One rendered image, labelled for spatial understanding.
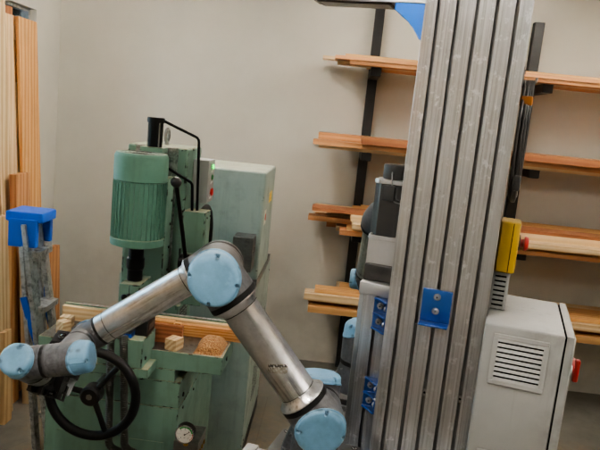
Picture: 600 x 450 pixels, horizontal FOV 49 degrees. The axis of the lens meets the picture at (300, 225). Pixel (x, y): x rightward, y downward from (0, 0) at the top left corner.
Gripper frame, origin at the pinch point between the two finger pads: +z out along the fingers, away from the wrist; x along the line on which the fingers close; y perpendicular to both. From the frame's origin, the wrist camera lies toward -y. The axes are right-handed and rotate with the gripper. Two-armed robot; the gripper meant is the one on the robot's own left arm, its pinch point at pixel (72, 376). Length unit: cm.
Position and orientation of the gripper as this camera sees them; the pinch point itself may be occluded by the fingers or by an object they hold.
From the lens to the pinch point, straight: 191.3
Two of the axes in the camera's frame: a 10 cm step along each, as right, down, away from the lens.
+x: 9.7, 2.1, -1.2
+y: -2.4, 9.0, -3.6
